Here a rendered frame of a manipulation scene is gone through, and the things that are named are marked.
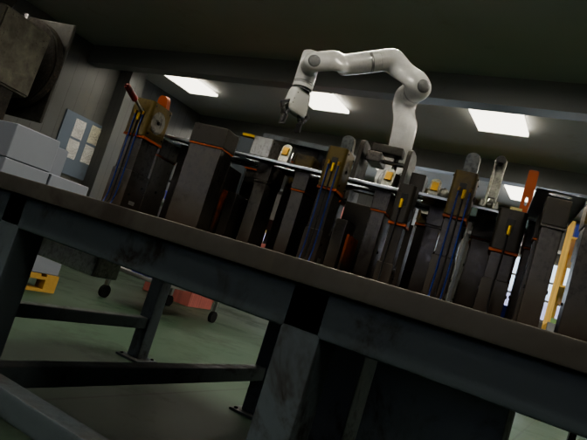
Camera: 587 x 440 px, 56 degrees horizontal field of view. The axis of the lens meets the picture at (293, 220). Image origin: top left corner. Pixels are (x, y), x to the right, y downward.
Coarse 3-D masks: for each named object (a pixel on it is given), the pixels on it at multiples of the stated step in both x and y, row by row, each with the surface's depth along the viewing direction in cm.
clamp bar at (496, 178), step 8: (496, 160) 174; (504, 160) 173; (496, 168) 176; (504, 168) 175; (496, 176) 175; (488, 184) 174; (496, 184) 174; (488, 192) 173; (496, 192) 173; (496, 200) 172
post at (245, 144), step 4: (240, 136) 223; (240, 140) 223; (244, 140) 223; (248, 140) 222; (252, 140) 221; (240, 144) 223; (244, 144) 222; (248, 144) 222; (236, 148) 223; (240, 148) 222; (244, 148) 222; (248, 148) 221; (248, 152) 221; (232, 164) 222; (236, 164) 222; (236, 168) 221; (240, 168) 221; (244, 168) 220; (240, 172) 220; (244, 172) 220; (244, 176) 220; (240, 180) 220; (240, 184) 219; (236, 192) 219
